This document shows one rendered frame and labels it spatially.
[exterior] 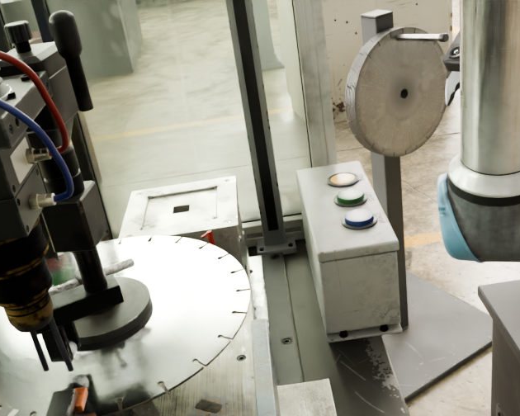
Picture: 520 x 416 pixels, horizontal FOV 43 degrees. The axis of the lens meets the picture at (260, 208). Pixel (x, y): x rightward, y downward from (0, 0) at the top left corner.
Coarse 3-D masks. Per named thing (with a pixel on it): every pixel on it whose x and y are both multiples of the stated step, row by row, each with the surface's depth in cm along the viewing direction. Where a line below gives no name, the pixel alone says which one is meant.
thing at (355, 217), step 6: (354, 210) 94; (360, 210) 93; (366, 210) 93; (348, 216) 92; (354, 216) 92; (360, 216) 92; (366, 216) 92; (372, 216) 92; (348, 222) 92; (354, 222) 91; (360, 222) 91; (366, 222) 91
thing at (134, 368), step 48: (144, 240) 86; (192, 240) 84; (192, 288) 74; (240, 288) 73; (0, 336) 71; (144, 336) 67; (192, 336) 66; (0, 384) 64; (48, 384) 63; (96, 384) 62; (144, 384) 61
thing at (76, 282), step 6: (132, 258) 72; (114, 264) 71; (120, 264) 71; (126, 264) 71; (132, 264) 72; (108, 270) 71; (114, 270) 71; (120, 270) 71; (78, 276) 69; (66, 282) 69; (72, 282) 69; (78, 282) 69; (54, 288) 69; (60, 288) 69; (66, 288) 69; (72, 288) 69; (54, 294) 69
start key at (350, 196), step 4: (348, 188) 100; (352, 188) 100; (356, 188) 100; (340, 192) 99; (344, 192) 99; (348, 192) 99; (352, 192) 99; (356, 192) 99; (360, 192) 99; (340, 196) 98; (344, 196) 98; (348, 196) 98; (352, 196) 98; (356, 196) 98; (360, 196) 97; (340, 200) 98; (344, 200) 97; (348, 200) 97; (352, 200) 97; (356, 200) 97; (360, 200) 98
